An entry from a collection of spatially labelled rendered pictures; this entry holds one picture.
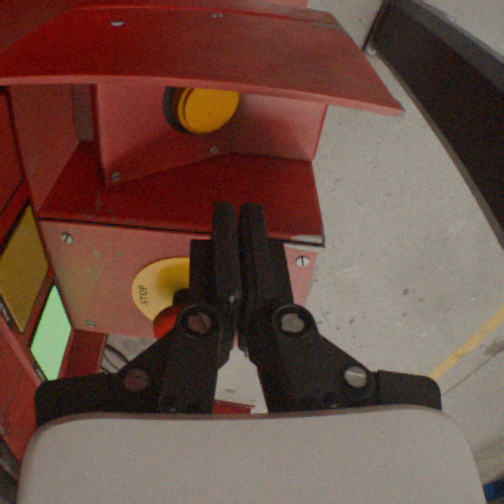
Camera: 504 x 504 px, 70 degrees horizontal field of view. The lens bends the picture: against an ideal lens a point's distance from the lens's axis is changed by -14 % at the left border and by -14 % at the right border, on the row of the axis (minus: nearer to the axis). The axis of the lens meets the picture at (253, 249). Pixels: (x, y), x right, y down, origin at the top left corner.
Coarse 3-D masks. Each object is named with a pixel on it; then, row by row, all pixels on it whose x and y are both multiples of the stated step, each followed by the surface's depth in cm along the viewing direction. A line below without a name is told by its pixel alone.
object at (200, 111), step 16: (176, 96) 20; (192, 96) 20; (208, 96) 21; (224, 96) 21; (176, 112) 21; (192, 112) 21; (208, 112) 21; (224, 112) 22; (192, 128) 22; (208, 128) 22
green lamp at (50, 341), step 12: (48, 300) 22; (48, 312) 22; (60, 312) 24; (48, 324) 22; (60, 324) 24; (36, 336) 20; (48, 336) 22; (60, 336) 24; (36, 348) 20; (48, 348) 22; (60, 348) 24; (48, 360) 22; (60, 360) 24; (48, 372) 22
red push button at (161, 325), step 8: (176, 296) 23; (184, 296) 23; (176, 304) 23; (184, 304) 22; (160, 312) 22; (168, 312) 21; (176, 312) 21; (160, 320) 22; (168, 320) 21; (160, 328) 22; (168, 328) 22; (160, 336) 22
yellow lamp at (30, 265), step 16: (32, 224) 19; (16, 240) 17; (32, 240) 19; (16, 256) 17; (32, 256) 19; (0, 272) 16; (16, 272) 17; (32, 272) 19; (0, 288) 16; (16, 288) 17; (32, 288) 19; (16, 304) 17; (32, 304) 19; (16, 320) 17
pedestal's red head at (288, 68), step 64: (128, 0) 20; (192, 0) 21; (0, 64) 12; (64, 64) 12; (128, 64) 13; (192, 64) 13; (256, 64) 14; (320, 64) 15; (128, 128) 20; (256, 128) 25; (320, 128) 25; (64, 192) 22; (128, 192) 22; (192, 192) 23; (256, 192) 24; (64, 256) 22; (128, 256) 22; (320, 256) 22; (0, 320) 16; (128, 320) 26
